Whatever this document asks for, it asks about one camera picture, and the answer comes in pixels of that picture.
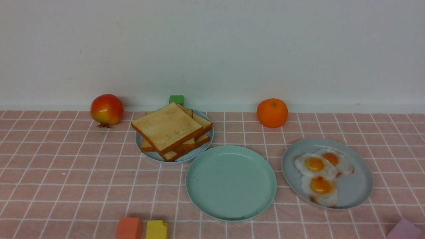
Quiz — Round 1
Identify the toast slice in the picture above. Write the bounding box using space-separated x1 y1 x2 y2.
131 103 203 156
161 144 197 162
140 134 210 153
177 104 213 141

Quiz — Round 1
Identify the fried egg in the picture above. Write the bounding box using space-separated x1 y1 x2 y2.
316 149 355 178
295 153 338 181
301 175 338 208

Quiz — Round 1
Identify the green block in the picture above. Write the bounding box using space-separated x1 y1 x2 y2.
169 95 185 106

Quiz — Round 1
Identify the orange tangerine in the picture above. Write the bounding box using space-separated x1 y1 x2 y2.
256 98 289 128

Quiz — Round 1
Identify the teal green centre plate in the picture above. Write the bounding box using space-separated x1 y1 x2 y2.
185 145 277 222

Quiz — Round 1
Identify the light blue bread plate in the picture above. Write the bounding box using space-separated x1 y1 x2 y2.
134 110 214 165

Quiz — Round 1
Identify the yellow block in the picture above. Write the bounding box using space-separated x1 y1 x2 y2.
146 220 168 239

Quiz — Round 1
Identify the orange block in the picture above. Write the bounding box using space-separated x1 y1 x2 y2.
115 217 143 239

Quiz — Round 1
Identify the grey blue egg plate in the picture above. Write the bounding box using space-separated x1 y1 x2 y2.
281 138 374 210

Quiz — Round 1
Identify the pink block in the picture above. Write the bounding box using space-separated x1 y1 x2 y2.
385 219 422 239

